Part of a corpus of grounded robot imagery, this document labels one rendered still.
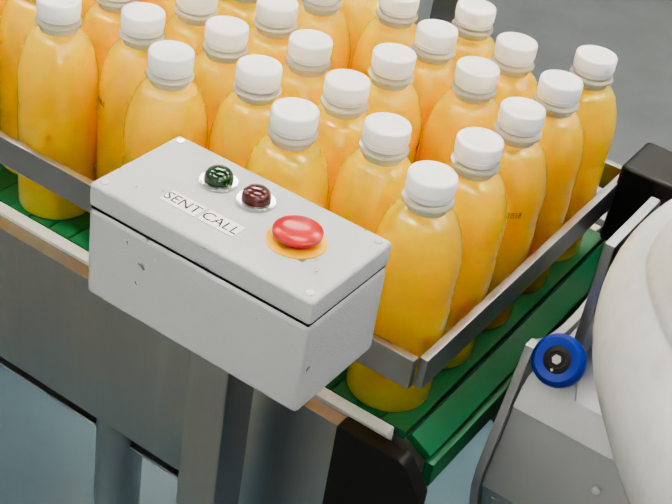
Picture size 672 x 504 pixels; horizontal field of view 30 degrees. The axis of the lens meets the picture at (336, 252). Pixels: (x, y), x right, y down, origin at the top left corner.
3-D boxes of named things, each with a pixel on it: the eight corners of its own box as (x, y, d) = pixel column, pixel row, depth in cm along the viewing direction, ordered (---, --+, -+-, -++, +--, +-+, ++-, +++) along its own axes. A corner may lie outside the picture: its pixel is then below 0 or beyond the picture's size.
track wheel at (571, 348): (593, 347, 101) (597, 349, 103) (544, 322, 103) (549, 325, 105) (568, 396, 101) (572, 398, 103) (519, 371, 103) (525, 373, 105)
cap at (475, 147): (508, 168, 100) (513, 149, 99) (464, 172, 99) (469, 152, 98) (487, 143, 103) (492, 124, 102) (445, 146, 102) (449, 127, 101)
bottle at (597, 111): (515, 262, 125) (564, 84, 114) (501, 220, 131) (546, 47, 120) (586, 266, 126) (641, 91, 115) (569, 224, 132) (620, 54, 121)
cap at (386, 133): (352, 143, 100) (356, 124, 99) (374, 125, 103) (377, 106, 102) (396, 160, 99) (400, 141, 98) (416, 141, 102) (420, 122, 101)
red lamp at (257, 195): (258, 214, 90) (260, 200, 89) (234, 201, 91) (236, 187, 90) (276, 202, 92) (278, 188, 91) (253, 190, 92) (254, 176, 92)
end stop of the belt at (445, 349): (421, 390, 100) (428, 361, 98) (412, 385, 100) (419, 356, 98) (622, 197, 128) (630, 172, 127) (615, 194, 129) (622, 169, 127)
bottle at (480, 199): (485, 366, 111) (537, 176, 100) (410, 377, 109) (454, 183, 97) (451, 315, 117) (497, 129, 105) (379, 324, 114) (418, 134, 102)
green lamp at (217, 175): (220, 194, 91) (222, 180, 91) (197, 182, 92) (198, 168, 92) (239, 183, 93) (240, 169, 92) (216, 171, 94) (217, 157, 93)
